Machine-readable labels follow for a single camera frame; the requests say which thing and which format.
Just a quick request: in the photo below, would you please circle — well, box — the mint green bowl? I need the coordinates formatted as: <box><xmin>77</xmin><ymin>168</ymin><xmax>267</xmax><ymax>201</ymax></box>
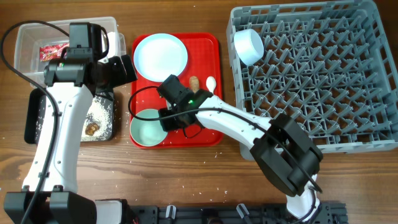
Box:
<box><xmin>130</xmin><ymin>118</ymin><xmax>168</xmax><ymax>147</ymax></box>

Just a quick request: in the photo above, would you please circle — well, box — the brown carrot-shaped food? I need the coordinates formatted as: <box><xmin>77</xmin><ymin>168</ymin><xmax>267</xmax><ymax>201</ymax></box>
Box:
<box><xmin>189</xmin><ymin>76</ymin><xmax>200</xmax><ymax>93</ymax></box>

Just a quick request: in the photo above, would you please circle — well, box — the white plastic spoon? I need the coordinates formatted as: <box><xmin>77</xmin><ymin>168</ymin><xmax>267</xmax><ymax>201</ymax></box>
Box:
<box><xmin>206</xmin><ymin>76</ymin><xmax>216</xmax><ymax>93</ymax></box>

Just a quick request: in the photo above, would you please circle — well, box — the light blue plate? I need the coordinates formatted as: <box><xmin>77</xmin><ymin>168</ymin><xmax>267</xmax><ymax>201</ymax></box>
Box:
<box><xmin>133</xmin><ymin>33</ymin><xmax>188</xmax><ymax>82</ymax></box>

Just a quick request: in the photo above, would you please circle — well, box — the white rice pile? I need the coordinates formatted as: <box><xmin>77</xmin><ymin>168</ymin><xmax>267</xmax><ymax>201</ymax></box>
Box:
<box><xmin>81</xmin><ymin>93</ymin><xmax>114</xmax><ymax>142</ymax></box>

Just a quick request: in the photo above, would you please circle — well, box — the brown food scrap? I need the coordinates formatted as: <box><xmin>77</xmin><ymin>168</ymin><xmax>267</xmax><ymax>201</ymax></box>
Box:
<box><xmin>85</xmin><ymin>123</ymin><xmax>100</xmax><ymax>136</ymax></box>

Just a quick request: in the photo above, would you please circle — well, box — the red snack wrapper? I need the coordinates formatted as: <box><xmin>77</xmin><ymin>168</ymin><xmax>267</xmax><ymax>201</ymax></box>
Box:
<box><xmin>39</xmin><ymin>43</ymin><xmax>69</xmax><ymax>62</ymax></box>

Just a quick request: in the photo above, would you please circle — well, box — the light blue bowl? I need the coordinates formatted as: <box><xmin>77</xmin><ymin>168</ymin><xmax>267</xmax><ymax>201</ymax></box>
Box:
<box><xmin>234</xmin><ymin>29</ymin><xmax>264</xmax><ymax>66</ymax></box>

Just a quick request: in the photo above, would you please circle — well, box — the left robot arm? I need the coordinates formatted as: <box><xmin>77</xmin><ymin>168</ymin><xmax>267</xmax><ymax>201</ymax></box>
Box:
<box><xmin>4</xmin><ymin>22</ymin><xmax>139</xmax><ymax>223</ymax></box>

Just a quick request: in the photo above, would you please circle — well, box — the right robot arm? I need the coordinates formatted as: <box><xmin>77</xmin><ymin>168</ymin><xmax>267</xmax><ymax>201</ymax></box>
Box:
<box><xmin>157</xmin><ymin>75</ymin><xmax>323</xmax><ymax>223</ymax></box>

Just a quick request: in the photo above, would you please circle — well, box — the grey dishwasher rack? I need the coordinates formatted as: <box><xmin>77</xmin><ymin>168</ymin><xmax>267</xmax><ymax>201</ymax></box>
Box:
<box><xmin>226</xmin><ymin>1</ymin><xmax>397</xmax><ymax>153</ymax></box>

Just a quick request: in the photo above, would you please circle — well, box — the black plastic tray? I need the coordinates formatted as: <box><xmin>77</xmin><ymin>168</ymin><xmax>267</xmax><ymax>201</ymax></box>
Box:
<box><xmin>24</xmin><ymin>89</ymin><xmax>114</xmax><ymax>144</ymax></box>

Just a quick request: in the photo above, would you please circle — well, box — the clear plastic bin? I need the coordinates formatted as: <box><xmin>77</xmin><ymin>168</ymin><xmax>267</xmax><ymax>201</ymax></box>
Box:
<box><xmin>14</xmin><ymin>16</ymin><xmax>126</xmax><ymax>86</ymax></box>

